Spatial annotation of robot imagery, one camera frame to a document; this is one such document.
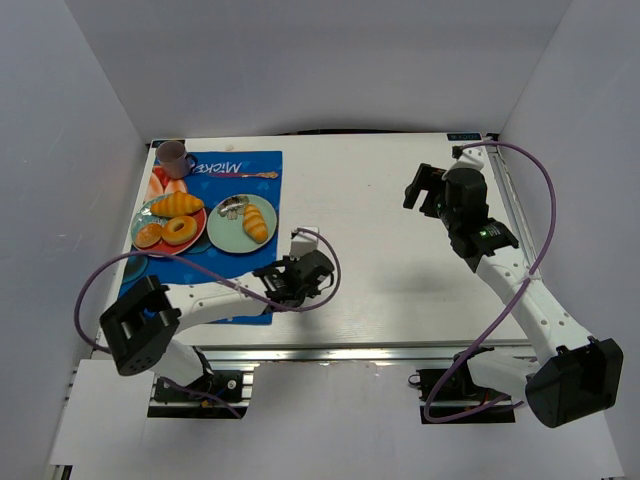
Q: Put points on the blue Mickey placemat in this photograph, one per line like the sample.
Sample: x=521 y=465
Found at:
x=216 y=177

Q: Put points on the purple mug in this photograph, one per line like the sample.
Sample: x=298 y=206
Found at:
x=175 y=160

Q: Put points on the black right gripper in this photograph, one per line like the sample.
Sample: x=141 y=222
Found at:
x=426 y=189

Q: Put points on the glazed donut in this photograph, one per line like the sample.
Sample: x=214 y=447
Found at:
x=179 y=230

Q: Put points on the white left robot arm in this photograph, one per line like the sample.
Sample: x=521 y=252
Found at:
x=140 y=327

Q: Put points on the long twisted bread roll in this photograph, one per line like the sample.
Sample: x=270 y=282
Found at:
x=254 y=224

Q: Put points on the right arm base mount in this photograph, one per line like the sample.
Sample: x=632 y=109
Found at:
x=459 y=399

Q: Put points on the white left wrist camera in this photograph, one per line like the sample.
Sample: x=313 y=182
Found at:
x=303 y=241

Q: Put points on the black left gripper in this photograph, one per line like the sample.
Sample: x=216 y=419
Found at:
x=279 y=281

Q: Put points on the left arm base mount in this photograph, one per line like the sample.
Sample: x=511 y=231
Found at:
x=216 y=394

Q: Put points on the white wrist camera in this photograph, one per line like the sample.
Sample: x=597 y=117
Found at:
x=467 y=157
x=303 y=241

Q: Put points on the croissant bread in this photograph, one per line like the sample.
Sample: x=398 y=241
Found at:
x=177 y=204

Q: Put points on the blue table label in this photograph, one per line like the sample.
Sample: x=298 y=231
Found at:
x=464 y=137

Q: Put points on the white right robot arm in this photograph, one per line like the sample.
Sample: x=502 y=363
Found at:
x=573 y=374

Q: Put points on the green flowered plate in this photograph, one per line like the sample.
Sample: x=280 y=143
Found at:
x=225 y=229

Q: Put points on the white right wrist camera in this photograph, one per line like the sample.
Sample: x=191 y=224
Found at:
x=467 y=157

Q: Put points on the round sugared bun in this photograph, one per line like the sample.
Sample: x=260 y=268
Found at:
x=148 y=235

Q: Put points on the golden spoon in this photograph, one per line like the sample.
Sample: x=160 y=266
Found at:
x=263 y=175

